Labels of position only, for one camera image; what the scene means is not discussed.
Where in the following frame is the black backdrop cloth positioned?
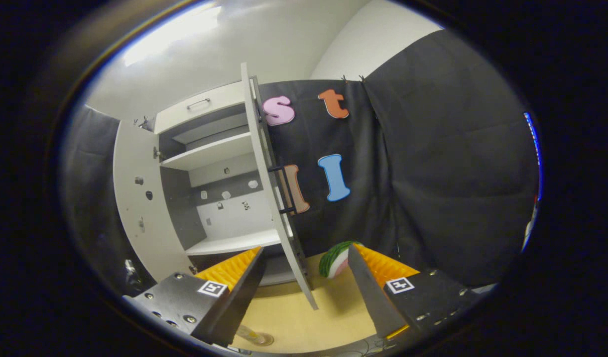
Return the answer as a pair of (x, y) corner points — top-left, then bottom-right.
(61, 30), (540, 298)

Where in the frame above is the grey cabinet door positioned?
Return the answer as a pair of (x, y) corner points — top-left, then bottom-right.
(241, 62), (318, 310)
(113, 121), (195, 283)

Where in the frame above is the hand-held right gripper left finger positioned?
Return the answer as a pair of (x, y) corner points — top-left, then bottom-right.
(122, 246), (266, 348)

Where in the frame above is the grey cabinet drawer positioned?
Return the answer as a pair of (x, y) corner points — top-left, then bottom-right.
(154, 82), (248, 134)

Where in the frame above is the clear glass bottle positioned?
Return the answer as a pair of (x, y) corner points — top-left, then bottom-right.
(236, 325), (266, 344)

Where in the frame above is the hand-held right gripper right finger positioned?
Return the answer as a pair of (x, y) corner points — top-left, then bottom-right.
(348, 243), (483, 343)

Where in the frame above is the grey cabinet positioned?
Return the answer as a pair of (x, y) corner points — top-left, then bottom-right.
(154, 82), (304, 288)

